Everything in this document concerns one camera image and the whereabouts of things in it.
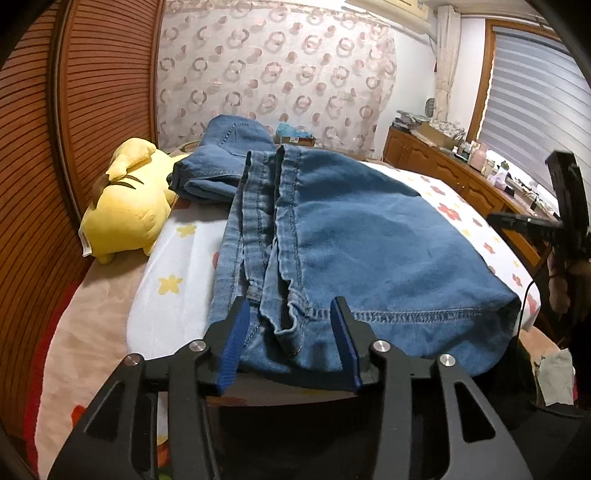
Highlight blue denim jeans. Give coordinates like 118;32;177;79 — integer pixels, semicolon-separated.
209;146;521;390

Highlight wooden sideboard cabinet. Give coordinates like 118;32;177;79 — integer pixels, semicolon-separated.
382;126;562;275

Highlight pink bottle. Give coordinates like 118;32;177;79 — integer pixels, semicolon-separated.
468;142;488;172

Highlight white strawberry print quilt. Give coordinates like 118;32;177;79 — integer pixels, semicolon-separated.
126;161;541;359

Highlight grey cloth on floor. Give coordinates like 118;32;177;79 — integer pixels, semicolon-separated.
536;349;575;406

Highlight grey zebra window blind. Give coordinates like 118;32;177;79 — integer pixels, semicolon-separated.
479;26;590;190

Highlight cardboard box on sideboard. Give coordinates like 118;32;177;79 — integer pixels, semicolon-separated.
413;122;463;150

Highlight yellow plush toy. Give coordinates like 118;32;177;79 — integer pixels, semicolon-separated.
78;138;184;265

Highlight beige side curtain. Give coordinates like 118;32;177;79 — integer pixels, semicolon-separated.
434;5;461;121

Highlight folded blue denim garment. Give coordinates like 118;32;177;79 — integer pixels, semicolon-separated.
167;115;276;204

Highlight white air conditioner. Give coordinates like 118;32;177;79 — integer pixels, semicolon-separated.
346;0;436;34

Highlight pink circle pattern curtain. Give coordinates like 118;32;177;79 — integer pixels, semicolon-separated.
156;1;397;157

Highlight cardboard box with blue cloth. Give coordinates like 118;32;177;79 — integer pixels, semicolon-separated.
276;122;315;147

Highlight brown louvered wardrobe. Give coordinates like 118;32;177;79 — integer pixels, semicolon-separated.
0;0;165;439

